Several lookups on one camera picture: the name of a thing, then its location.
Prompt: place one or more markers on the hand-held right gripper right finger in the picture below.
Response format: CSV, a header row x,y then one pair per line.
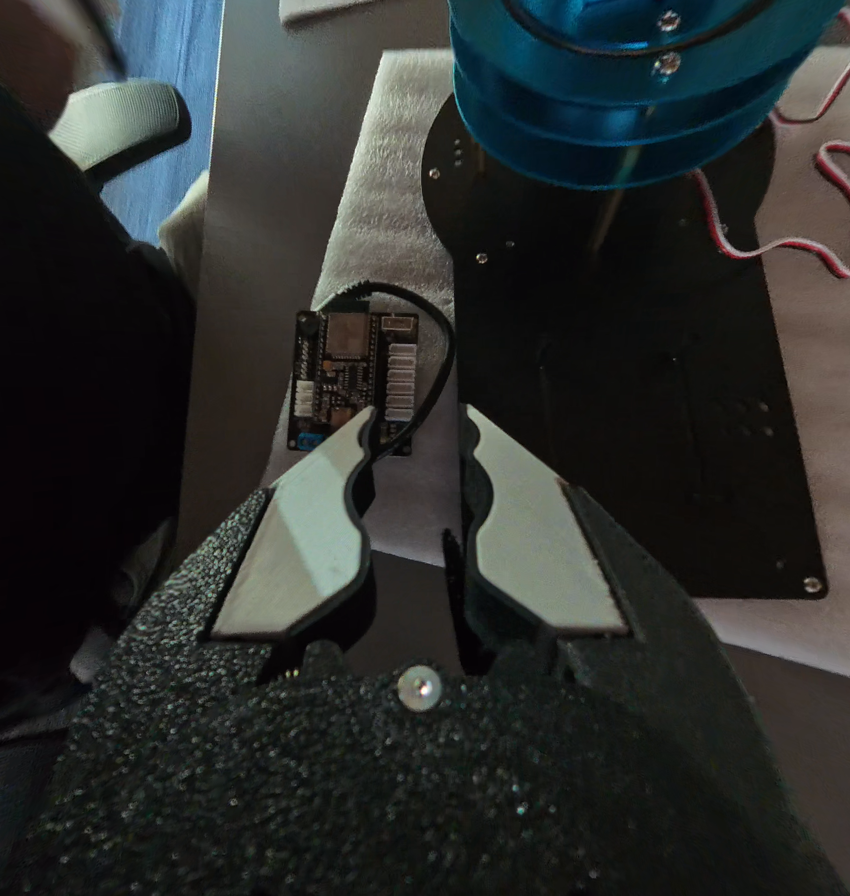
x,y
545,561

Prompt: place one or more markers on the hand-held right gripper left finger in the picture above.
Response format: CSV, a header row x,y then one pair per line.
x,y
299,561

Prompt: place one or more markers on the person's left forearm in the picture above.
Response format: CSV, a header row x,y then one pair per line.
x,y
39,42

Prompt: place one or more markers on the person's black clothing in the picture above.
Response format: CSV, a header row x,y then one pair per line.
x,y
69,420

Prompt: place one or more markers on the white foam sheet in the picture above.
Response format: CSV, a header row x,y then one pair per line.
x,y
396,175

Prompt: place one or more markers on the grey mesh chair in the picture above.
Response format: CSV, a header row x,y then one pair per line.
x,y
118,119

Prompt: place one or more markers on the printed instruction manual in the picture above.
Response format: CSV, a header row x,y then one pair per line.
x,y
341,9

